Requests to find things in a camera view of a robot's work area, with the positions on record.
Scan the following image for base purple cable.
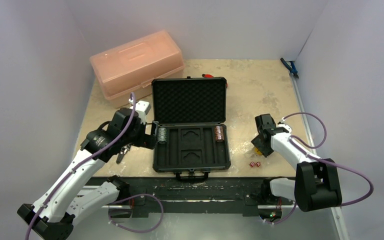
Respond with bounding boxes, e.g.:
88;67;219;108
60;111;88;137
107;193;164;234

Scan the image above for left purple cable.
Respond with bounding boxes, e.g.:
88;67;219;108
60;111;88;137
24;92;137;240

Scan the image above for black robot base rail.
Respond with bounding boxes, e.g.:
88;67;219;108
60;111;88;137
107;177;294;219

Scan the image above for black foam-lined poker case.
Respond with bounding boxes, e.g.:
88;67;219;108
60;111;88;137
151;77;231;182

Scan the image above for blue handled pliers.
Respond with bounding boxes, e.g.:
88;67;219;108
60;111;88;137
280;57;299;79

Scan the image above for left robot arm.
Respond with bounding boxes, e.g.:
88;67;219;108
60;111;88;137
17;102;156;240

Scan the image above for yellow big blind button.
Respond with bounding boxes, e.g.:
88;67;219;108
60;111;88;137
254;148;263;156

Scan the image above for grey black handled pliers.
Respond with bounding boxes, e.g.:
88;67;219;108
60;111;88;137
116;144;131;165

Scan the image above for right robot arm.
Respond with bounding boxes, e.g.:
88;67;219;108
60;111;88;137
251;113;342;212

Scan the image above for pink translucent storage box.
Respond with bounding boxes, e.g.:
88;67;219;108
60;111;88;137
89;30;185;108

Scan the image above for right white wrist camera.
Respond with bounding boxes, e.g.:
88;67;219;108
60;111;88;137
278;123;292;133

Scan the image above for red handled cutter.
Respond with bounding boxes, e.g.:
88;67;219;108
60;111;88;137
201;74;214;78

